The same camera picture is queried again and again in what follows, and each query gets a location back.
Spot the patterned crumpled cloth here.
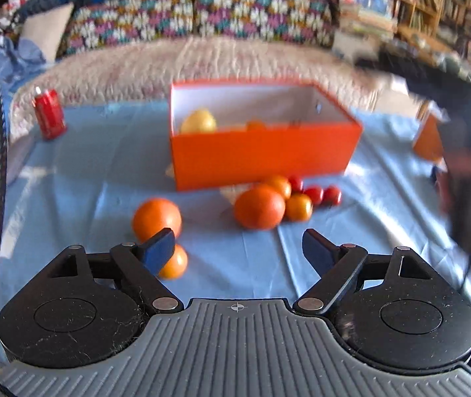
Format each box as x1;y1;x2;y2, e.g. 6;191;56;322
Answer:
0;2;25;46

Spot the medium orange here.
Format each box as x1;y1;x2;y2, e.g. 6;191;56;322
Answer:
132;198;182;244

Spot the floral cushion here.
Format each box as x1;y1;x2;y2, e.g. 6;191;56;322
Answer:
57;0;195;59
194;0;337;48

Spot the white pillow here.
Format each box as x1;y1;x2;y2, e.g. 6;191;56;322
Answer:
20;2;75;63

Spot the yellow lemon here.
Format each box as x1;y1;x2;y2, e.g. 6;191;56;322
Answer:
180;108;218;134

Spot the orange cylindrical canister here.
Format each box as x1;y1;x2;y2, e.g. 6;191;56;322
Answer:
412;111;445;163

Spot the stack of books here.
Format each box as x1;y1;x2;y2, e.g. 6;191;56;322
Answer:
337;0;397;38

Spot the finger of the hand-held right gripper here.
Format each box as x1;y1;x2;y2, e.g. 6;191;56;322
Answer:
378;47;471;102

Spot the red soda can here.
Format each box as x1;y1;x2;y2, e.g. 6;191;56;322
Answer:
33;88;67;140

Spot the orange cardboard box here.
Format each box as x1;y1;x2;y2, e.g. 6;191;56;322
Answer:
169;83;364;192

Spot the large orange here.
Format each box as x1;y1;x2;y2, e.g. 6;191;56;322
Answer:
234;185;286;231

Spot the blue tablecloth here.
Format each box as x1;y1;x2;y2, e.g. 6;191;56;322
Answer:
0;99;471;369

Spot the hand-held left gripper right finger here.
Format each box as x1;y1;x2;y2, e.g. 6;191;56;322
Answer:
292;229;430;315

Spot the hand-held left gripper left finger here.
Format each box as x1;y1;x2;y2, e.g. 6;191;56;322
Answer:
45;228;184;314

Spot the blue crumpled sheet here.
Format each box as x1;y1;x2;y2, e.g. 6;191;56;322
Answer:
0;35;48;104

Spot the pink quilted sofa cover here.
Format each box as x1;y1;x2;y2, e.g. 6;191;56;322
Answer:
12;35;389;112

